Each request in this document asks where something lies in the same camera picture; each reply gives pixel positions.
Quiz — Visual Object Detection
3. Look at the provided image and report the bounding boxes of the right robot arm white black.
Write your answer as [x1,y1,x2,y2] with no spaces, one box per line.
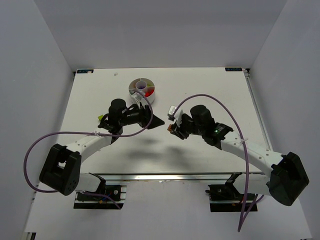
[167,105,310,206]

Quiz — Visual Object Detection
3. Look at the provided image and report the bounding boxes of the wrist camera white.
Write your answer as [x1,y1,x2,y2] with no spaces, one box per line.
[167,105,184,127]
[130,91,148,107]

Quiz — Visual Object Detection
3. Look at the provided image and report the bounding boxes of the aluminium table frame rail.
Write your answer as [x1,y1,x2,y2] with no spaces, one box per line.
[243,68,274,151]

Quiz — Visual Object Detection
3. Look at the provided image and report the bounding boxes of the red lego brick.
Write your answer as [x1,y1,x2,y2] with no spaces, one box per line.
[145,90,154,98]

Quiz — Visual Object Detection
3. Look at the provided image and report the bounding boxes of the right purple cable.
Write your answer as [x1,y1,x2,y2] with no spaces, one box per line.
[173,94,265,233]

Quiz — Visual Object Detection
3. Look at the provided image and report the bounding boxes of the lime green lego brick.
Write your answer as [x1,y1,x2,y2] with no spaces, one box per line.
[97,115,103,122]

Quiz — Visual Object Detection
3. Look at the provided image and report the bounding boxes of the orange lego plate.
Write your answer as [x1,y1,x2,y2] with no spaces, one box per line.
[167,124,174,133]

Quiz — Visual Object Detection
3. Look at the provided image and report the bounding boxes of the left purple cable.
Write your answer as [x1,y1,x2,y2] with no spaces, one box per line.
[23,91,153,210]

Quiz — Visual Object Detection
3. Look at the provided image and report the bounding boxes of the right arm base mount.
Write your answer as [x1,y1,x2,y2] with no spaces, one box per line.
[205,172,244,213]

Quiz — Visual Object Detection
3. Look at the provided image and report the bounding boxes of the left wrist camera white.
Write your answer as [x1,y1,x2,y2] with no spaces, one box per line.
[130,91,148,107]

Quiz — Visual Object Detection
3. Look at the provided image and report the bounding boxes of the white round divided container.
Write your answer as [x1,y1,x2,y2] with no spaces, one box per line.
[128,78,156,105]

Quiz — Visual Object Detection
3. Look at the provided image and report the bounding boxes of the purple cable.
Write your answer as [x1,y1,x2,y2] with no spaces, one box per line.
[23,91,153,210]
[173,94,265,233]

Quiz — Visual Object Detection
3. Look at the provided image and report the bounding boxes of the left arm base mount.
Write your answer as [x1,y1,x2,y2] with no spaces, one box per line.
[73,185,127,210]

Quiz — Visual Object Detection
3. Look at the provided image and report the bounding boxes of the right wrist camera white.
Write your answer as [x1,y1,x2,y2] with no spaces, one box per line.
[167,105,184,127]

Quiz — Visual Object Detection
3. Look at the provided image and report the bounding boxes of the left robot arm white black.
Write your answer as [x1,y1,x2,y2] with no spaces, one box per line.
[39,98,165,196]

